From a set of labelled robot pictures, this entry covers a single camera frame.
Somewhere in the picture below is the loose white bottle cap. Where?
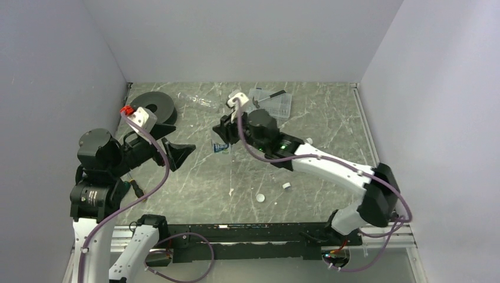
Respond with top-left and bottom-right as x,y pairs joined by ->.
282,182 -> 291,190

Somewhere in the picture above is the small hammer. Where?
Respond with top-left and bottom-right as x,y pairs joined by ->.
252,90 -> 286,109

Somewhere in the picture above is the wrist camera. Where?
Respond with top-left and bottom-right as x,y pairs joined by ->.
120,105 -> 157,133
226,90 -> 252,123

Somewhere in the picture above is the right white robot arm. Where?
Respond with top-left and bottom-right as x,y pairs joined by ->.
212,110 -> 400,245

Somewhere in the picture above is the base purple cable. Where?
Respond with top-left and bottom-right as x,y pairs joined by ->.
323,215 -> 405,274
143,232 -> 215,283

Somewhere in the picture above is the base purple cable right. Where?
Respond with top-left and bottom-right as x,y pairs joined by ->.
323,215 -> 405,274

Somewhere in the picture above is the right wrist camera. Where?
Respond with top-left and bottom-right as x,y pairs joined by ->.
226,90 -> 252,123

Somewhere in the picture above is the black spool disc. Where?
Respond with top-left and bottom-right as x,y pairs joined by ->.
129,91 -> 177,125

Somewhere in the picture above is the clear plastic tray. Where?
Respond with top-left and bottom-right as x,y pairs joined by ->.
246,88 -> 292,120

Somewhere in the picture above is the loose white cap near front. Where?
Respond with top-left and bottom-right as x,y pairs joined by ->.
256,194 -> 265,203

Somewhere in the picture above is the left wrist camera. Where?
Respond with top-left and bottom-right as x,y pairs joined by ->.
120,105 -> 157,133

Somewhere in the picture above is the yellow tipped screwdriver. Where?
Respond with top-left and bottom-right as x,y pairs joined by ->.
129,179 -> 145,199

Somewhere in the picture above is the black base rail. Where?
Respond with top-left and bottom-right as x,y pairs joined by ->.
155,222 -> 363,263

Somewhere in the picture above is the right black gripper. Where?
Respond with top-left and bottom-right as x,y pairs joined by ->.
213,107 -> 268,153

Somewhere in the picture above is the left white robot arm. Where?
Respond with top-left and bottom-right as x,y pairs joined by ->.
70,124 -> 196,282

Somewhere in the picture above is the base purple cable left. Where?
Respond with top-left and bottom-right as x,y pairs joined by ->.
143,232 -> 215,283

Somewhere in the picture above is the labelled water bottle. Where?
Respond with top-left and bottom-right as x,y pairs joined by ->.
210,129 -> 231,154

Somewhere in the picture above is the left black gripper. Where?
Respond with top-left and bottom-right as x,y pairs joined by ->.
108,121 -> 195,176

